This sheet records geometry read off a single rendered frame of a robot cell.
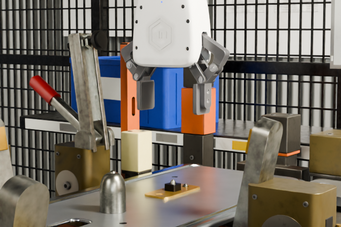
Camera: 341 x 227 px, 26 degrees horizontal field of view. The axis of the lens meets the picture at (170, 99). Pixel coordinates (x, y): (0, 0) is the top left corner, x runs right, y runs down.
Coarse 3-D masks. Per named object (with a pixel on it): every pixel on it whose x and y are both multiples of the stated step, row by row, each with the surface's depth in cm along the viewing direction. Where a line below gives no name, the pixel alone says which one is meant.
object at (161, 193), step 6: (168, 186) 100; (174, 186) 99; (180, 186) 100; (192, 186) 102; (198, 186) 102; (150, 192) 99; (156, 192) 99; (162, 192) 99; (168, 192) 99; (174, 192) 99; (180, 192) 99; (186, 192) 100; (162, 198) 96; (168, 198) 96
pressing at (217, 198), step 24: (168, 168) 116; (192, 168) 118; (216, 168) 118; (96, 192) 100; (144, 192) 100; (192, 192) 100; (216, 192) 100; (48, 216) 87; (72, 216) 87; (96, 216) 87; (120, 216) 87; (144, 216) 87; (168, 216) 87; (192, 216) 87; (216, 216) 88
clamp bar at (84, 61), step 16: (96, 32) 105; (80, 48) 106; (96, 48) 105; (80, 64) 106; (96, 64) 108; (80, 80) 106; (96, 80) 108; (80, 96) 106; (96, 96) 108; (80, 112) 107; (96, 112) 108; (80, 128) 107; (96, 128) 109
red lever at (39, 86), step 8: (32, 80) 113; (40, 80) 113; (32, 88) 113; (40, 88) 112; (48, 88) 112; (48, 96) 111; (56, 96) 112; (56, 104) 111; (64, 104) 111; (64, 112) 110; (72, 112) 110; (72, 120) 109; (96, 136) 107; (96, 144) 108
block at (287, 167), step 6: (240, 162) 123; (240, 168) 123; (276, 168) 119; (282, 168) 118; (288, 168) 118; (294, 168) 118; (300, 168) 118; (306, 168) 118; (276, 174) 119; (282, 174) 118; (288, 174) 118; (294, 174) 117; (300, 174) 116; (306, 174) 118; (306, 180) 118
